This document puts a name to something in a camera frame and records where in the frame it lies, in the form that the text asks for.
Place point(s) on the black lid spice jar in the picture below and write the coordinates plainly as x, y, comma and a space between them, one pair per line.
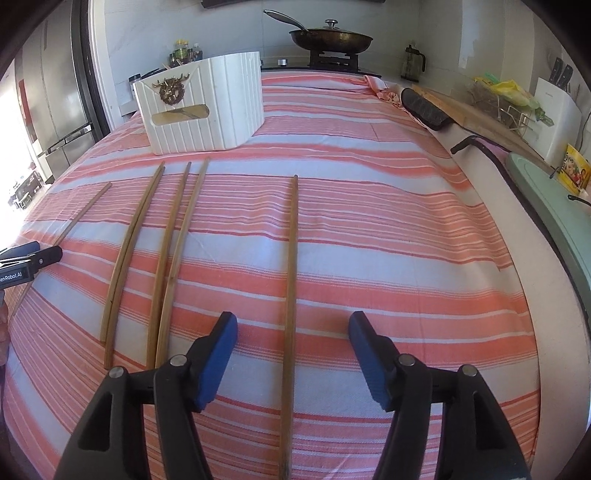
134, 81

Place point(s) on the dark wok with glass lid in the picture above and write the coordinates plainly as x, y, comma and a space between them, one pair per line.
332, 39

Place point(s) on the green round board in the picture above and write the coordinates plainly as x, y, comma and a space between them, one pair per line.
554, 217

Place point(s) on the white ribbed utensil box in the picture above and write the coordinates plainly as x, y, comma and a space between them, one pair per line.
207, 120

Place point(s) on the black brush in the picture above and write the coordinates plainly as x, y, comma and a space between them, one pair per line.
425, 110

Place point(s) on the white knife block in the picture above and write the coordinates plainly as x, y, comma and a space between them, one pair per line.
556, 120

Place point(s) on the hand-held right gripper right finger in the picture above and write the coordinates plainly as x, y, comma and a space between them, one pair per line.
369, 360

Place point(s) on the grey refrigerator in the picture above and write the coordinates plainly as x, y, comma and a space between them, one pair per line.
55, 92

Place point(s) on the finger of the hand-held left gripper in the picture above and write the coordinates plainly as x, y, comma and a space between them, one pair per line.
46, 257
18, 251

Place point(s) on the black gas cooktop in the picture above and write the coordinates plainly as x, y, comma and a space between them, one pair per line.
332, 64

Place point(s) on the wooden cutting board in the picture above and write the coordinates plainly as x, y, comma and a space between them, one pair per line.
480, 124

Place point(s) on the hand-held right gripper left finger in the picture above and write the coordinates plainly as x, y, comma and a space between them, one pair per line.
217, 360

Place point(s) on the yellow plastic bag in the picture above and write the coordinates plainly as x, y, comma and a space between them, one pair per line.
505, 90

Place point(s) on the glass french press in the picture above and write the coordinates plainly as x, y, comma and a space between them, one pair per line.
412, 62

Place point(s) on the pair of wooden chopsticks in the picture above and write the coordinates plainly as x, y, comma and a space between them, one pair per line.
121, 278

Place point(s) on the pink striped tablecloth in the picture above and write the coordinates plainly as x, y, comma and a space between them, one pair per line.
369, 230

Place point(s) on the yellow printed mug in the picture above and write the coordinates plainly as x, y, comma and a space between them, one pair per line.
577, 170

